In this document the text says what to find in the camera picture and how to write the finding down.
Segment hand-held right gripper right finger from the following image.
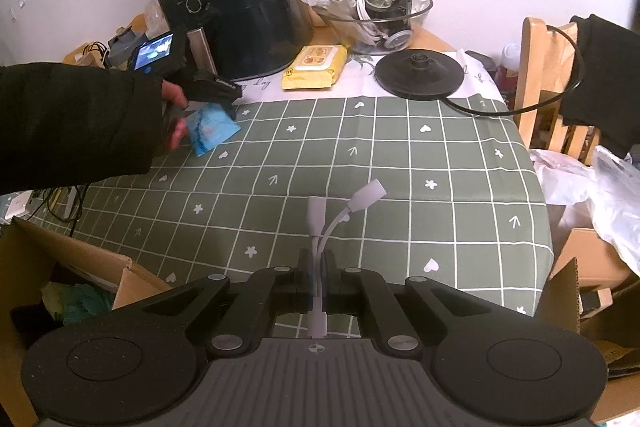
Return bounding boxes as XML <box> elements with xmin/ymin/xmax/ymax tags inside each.
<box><xmin>320</xmin><ymin>251</ymin><xmax>601</xmax><ymax>355</ymax></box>

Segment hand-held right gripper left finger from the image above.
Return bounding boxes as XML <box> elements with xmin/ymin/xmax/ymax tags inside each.
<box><xmin>32</xmin><ymin>249</ymin><xmax>313</xmax><ymax>355</ymax></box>

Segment blue tissue pack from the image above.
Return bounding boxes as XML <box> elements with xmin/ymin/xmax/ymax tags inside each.
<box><xmin>186</xmin><ymin>103</ymin><xmax>241</xmax><ymax>156</ymax></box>

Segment white adapter cable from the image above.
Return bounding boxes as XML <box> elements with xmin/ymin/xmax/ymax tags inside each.
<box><xmin>306</xmin><ymin>178</ymin><xmax>387</xmax><ymax>339</ymax></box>

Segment teal mesh bath sponge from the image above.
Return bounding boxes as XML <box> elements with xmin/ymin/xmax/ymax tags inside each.
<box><xmin>62</xmin><ymin>283</ymin><xmax>117</xmax><ymax>325</ymax></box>

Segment green wet wipes pack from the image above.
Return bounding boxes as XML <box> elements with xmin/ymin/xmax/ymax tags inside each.
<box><xmin>41</xmin><ymin>282</ymin><xmax>76</xmax><ymax>320</ymax></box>

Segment person's left forearm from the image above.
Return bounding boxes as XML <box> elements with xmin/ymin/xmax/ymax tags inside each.
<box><xmin>0</xmin><ymin>62</ymin><xmax>167</xmax><ymax>196</ymax></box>

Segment person's left hand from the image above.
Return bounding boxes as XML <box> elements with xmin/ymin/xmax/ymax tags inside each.
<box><xmin>161</xmin><ymin>78</ymin><xmax>191</xmax><ymax>154</ymax></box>

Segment yellow wet wipes pack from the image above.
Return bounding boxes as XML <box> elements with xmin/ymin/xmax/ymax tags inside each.
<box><xmin>281</xmin><ymin>44</ymin><xmax>349</xmax><ymax>91</ymax></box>

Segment black air fryer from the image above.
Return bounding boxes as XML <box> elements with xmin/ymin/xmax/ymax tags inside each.
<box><xmin>149</xmin><ymin>0</ymin><xmax>313</xmax><ymax>82</ymax></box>

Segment green checked tablecloth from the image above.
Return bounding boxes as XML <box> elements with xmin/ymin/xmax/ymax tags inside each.
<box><xmin>50</xmin><ymin>94</ymin><xmax>553</xmax><ymax>338</ymax></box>

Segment white printed cloth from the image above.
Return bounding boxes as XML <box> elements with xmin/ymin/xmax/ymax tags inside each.
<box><xmin>235</xmin><ymin>49</ymin><xmax>506</xmax><ymax>105</ymax></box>

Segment glass bowl of clutter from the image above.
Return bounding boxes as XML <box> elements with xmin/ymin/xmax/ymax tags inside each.
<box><xmin>312</xmin><ymin>0</ymin><xmax>435</xmax><ymax>56</ymax></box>

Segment black kettle base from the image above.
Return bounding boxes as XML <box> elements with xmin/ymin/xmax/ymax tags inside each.
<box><xmin>375</xmin><ymin>48</ymin><xmax>466</xmax><ymax>102</ymax></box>

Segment white power box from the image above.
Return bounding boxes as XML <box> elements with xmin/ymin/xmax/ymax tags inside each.
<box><xmin>4</xmin><ymin>191</ymin><xmax>38</xmax><ymax>224</ymax></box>

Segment torn cardboard box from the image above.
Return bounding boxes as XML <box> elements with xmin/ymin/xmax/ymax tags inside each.
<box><xmin>547</xmin><ymin>227</ymin><xmax>640</xmax><ymax>378</ymax></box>

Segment white plastic bottle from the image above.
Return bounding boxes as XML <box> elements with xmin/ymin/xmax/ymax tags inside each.
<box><xmin>497</xmin><ymin>43</ymin><xmax>522</xmax><ymax>95</ymax></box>

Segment wooden chair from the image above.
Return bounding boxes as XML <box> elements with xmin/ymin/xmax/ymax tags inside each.
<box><xmin>512</xmin><ymin>17</ymin><xmax>601</xmax><ymax>165</ymax></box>

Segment white plastic bag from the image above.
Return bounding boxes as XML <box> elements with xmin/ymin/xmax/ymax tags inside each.
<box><xmin>530</xmin><ymin>146</ymin><xmax>640</xmax><ymax>278</ymax></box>

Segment black cloth on chair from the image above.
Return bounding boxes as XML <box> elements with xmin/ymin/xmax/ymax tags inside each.
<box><xmin>559</xmin><ymin>13</ymin><xmax>640</xmax><ymax>155</ymax></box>

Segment black power cord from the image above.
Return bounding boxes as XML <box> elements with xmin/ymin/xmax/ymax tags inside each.
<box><xmin>440</xmin><ymin>24</ymin><xmax>586</xmax><ymax>120</ymax></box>

